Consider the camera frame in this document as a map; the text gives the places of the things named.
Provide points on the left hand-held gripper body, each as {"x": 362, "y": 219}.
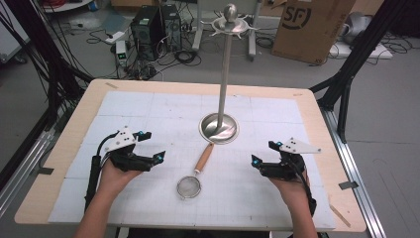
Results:
{"x": 123, "y": 140}

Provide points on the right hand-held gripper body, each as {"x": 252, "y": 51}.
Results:
{"x": 298, "y": 146}

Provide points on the steel utensil rack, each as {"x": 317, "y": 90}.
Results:
{"x": 224, "y": 76}

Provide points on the person's left hand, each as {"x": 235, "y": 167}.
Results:
{"x": 114, "y": 181}

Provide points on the person's right hand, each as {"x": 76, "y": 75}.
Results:
{"x": 295, "y": 191}

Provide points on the white grid mat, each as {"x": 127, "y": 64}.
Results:
{"x": 148, "y": 105}

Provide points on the black tape piece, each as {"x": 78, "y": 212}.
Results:
{"x": 348, "y": 185}
{"x": 45, "y": 171}

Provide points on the thin wooden stick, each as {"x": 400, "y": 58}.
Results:
{"x": 340, "y": 215}

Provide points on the small white device green light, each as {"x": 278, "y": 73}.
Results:
{"x": 121, "y": 53}

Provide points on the large black computer tower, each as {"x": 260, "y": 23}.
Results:
{"x": 145, "y": 36}

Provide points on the white power strip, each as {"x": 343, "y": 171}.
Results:
{"x": 114, "y": 37}

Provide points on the brown cardboard box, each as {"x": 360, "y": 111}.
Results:
{"x": 313, "y": 36}

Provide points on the slim black computer tower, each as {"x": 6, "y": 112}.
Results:
{"x": 172, "y": 26}

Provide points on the white metal stand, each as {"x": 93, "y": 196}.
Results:
{"x": 252, "y": 29}

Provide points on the flat white board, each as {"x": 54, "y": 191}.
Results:
{"x": 379, "y": 51}

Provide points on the grey round device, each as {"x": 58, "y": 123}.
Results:
{"x": 358, "y": 24}

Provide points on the round white table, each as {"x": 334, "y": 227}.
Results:
{"x": 66, "y": 5}

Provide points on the aluminium rail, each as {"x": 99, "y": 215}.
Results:
{"x": 350, "y": 165}
{"x": 23, "y": 172}

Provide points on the black metal frame stand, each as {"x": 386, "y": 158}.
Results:
{"x": 360, "y": 49}

